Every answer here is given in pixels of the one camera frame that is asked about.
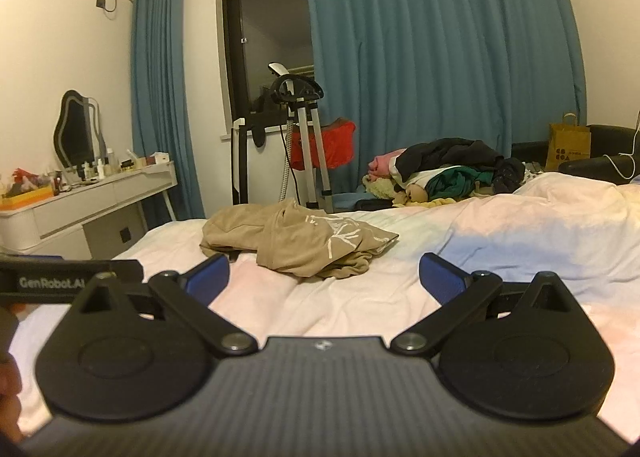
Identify person's left hand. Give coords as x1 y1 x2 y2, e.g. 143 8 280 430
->
0 308 25 444

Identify narrow blue curtain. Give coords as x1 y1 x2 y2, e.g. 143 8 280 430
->
130 0 207 221

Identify white cabinet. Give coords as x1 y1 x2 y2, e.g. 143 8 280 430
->
231 118 301 206

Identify wavy vanity mirror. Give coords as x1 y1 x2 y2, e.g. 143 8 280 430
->
52 90 107 171

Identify black sofa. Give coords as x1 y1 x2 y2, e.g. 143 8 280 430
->
511 124 640 186

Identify dark framed window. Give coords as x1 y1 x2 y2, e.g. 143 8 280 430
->
216 0 316 136

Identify red cloth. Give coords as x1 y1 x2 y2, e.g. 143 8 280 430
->
291 120 357 171

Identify black garment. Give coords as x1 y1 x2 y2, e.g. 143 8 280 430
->
392 138 506 188

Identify pale yellow garment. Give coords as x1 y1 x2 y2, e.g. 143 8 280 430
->
362 174 453 209

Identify group of cosmetic bottles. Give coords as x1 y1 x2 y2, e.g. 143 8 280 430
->
52 148 148 189

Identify yellow paper bag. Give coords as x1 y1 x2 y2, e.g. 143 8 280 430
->
546 112 592 173

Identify wide blue curtain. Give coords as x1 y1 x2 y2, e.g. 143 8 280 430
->
302 0 587 199

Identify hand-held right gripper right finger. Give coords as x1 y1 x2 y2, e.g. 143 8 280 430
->
390 252 583 357

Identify white pink bed blanket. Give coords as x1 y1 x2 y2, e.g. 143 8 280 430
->
10 170 640 438

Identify white charging cable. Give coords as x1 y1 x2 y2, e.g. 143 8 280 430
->
601 110 640 179

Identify black bag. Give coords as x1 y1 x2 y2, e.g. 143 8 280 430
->
355 198 402 213

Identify white vanity desk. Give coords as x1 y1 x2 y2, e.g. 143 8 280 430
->
0 160 178 261

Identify standing garment steamer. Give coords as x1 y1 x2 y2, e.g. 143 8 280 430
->
250 62 334 214

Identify orange tray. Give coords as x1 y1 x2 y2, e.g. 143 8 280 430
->
0 184 55 211

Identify green garment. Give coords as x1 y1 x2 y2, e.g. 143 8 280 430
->
429 166 495 199

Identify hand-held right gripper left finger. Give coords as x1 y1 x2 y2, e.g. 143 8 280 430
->
70 253 259 357

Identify red items in tray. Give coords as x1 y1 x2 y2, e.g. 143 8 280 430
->
9 167 47 189

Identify pink garment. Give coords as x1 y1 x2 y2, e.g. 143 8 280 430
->
367 148 409 179

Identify dark patterned garment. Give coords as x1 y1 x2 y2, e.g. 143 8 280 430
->
492 156 527 194

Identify khaki pants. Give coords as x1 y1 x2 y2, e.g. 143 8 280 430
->
200 200 400 280

